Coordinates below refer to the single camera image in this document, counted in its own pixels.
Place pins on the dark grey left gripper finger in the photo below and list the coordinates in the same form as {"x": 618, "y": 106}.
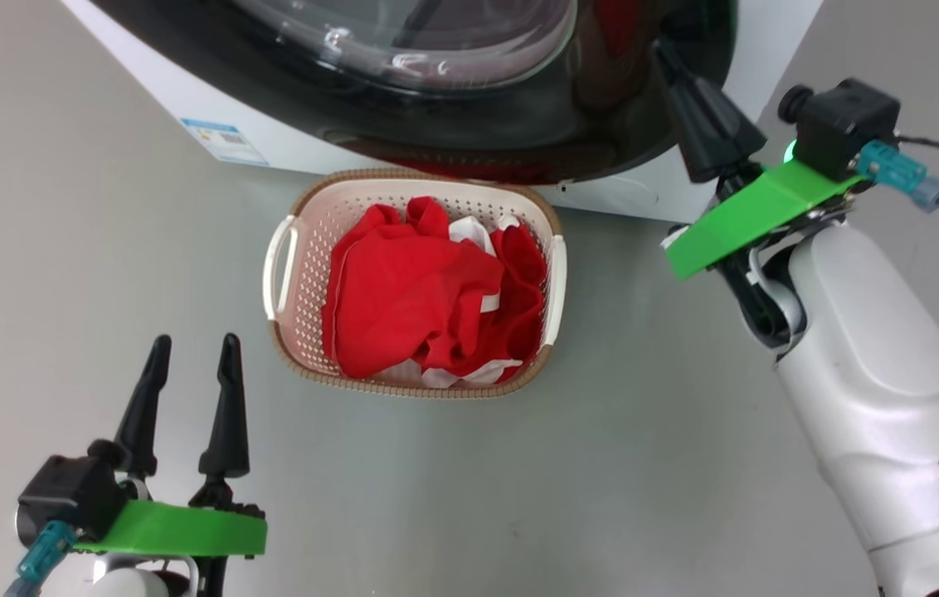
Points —
{"x": 227, "y": 423}
{"x": 142, "y": 423}

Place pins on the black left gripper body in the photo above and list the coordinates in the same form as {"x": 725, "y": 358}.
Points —
{"x": 225, "y": 496}

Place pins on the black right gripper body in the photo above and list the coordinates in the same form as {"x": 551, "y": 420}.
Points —
{"x": 739, "y": 181}

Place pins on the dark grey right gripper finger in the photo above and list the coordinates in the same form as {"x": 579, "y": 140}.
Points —
{"x": 710, "y": 133}

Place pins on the black glass washing machine door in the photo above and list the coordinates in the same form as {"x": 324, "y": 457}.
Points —
{"x": 519, "y": 124}

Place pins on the red and white garment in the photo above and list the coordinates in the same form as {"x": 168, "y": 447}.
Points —
{"x": 411, "y": 290}

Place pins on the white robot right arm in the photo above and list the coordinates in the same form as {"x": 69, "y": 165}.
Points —
{"x": 868, "y": 373}

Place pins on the white front-load washing machine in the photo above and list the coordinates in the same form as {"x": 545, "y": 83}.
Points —
{"x": 768, "y": 50}

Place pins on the cream perforated laundry basket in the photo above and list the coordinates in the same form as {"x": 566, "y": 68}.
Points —
{"x": 308, "y": 249}

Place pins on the green right camera mount plate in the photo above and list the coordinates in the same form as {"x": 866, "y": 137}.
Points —
{"x": 751, "y": 215}

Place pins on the green camera mount plate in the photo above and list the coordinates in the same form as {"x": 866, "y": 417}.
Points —
{"x": 751, "y": 215}
{"x": 179, "y": 531}

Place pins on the green left camera mount plate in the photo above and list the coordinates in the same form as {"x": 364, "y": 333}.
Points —
{"x": 179, "y": 531}

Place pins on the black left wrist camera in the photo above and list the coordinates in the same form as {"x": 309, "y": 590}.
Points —
{"x": 71, "y": 493}

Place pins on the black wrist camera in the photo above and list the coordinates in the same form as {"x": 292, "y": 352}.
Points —
{"x": 71, "y": 493}
{"x": 843, "y": 124}

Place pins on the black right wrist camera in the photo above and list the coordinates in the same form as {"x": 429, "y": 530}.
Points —
{"x": 843, "y": 124}

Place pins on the teal left camera connector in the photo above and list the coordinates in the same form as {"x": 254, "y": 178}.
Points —
{"x": 45, "y": 551}

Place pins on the teal camera connector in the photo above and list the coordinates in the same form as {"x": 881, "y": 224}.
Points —
{"x": 45, "y": 551}
{"x": 901, "y": 170}

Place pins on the teal right camera connector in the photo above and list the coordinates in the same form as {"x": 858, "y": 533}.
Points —
{"x": 901, "y": 170}

